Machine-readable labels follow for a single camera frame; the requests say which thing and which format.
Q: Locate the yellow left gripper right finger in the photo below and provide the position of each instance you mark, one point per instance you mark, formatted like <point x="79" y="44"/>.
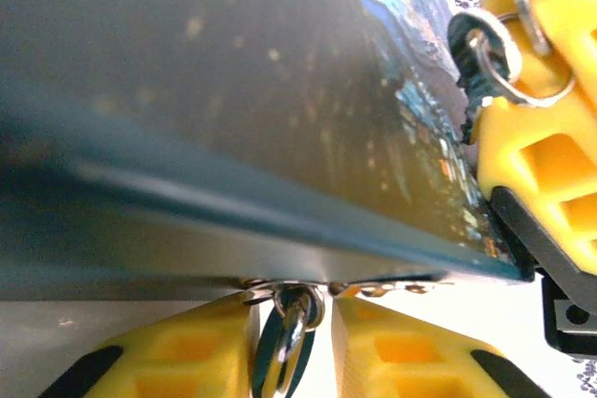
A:
<point x="401" y="356"/>

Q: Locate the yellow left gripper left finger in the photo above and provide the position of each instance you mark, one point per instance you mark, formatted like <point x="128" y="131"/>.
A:
<point x="186" y="351"/>

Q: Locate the silver spare key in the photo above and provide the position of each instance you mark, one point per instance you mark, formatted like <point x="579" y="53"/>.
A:
<point x="529" y="20"/>

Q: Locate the teal-headed key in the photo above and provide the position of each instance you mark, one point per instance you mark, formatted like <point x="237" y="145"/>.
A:
<point x="466" y="90"/>

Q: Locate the teal starry night tin box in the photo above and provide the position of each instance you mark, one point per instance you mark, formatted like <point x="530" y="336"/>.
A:
<point x="186" y="90"/>

